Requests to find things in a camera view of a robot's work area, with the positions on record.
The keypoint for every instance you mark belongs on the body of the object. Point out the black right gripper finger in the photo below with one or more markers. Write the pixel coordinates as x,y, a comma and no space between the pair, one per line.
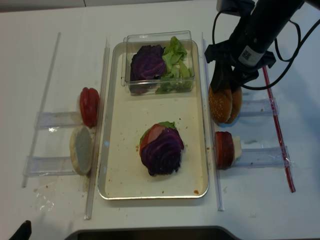
235,77

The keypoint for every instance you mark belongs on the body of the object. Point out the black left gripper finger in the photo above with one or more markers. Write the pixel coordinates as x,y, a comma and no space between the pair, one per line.
221,76

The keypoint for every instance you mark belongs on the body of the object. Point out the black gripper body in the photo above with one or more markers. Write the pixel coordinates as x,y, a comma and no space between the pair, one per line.
242,52

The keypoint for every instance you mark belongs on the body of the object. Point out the sesame top bun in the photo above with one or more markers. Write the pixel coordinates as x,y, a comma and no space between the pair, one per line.
220,104

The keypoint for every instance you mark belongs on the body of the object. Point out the sesame bun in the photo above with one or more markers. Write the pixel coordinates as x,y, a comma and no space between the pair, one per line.
220,104
236,105

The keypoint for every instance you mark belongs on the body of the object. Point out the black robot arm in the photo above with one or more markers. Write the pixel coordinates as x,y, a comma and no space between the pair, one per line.
265,19

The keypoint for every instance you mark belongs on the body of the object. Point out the green lettuce leaves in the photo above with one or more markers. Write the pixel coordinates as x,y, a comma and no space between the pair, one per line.
176,70

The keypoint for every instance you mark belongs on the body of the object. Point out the dark red meat patties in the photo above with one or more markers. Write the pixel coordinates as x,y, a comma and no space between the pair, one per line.
224,150

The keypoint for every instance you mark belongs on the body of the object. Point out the green lettuce under stack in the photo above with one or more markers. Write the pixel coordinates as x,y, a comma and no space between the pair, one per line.
166,124

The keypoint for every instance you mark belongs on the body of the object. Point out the pink meat slice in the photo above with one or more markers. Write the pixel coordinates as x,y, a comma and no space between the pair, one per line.
150,135

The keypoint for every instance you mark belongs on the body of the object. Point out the white bread bun half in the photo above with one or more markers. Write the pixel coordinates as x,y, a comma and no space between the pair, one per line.
81,150

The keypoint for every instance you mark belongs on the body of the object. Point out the clear holder upper right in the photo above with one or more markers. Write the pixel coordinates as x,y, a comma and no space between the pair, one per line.
259,108

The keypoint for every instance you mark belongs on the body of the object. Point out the clear holder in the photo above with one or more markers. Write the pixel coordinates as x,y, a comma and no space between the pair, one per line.
273,157
259,108
48,120
48,166

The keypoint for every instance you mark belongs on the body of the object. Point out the clear plastic container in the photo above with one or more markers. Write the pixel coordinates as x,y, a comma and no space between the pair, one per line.
131,45

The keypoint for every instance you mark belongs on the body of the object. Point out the purple cabbage leaf in container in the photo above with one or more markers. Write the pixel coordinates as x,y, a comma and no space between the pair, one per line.
147,64

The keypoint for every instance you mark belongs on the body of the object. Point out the clear holder lower right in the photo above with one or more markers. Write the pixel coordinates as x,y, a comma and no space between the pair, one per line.
273,157

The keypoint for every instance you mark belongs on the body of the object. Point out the metal baking tray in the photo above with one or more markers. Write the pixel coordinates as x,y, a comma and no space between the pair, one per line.
122,176

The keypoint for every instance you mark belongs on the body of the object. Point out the purple cabbage leaf on stack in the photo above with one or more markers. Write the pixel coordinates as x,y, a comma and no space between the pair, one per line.
163,155

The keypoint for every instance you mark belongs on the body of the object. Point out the red plastic strip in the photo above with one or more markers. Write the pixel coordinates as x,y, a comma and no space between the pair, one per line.
277,130

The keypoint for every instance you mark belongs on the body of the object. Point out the dark monitor edge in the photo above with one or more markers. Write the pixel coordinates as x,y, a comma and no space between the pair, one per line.
161,233

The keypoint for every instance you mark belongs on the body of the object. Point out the clear holder upper left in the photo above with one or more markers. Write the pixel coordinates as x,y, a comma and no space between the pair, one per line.
48,120

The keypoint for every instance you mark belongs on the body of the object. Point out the clear holder lower left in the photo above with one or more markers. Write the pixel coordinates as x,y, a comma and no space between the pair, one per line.
48,166

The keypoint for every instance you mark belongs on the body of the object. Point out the black object bottom left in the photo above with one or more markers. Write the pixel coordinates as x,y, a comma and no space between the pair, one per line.
23,232

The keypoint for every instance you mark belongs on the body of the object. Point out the clear rail right of tray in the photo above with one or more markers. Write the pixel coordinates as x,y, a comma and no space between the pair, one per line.
216,174

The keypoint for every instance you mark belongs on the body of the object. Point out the clear rail of tray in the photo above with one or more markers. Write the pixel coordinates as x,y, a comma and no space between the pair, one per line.
98,132
216,174

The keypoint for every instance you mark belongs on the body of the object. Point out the clear rail left of tray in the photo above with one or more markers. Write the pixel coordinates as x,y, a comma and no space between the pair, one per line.
98,132

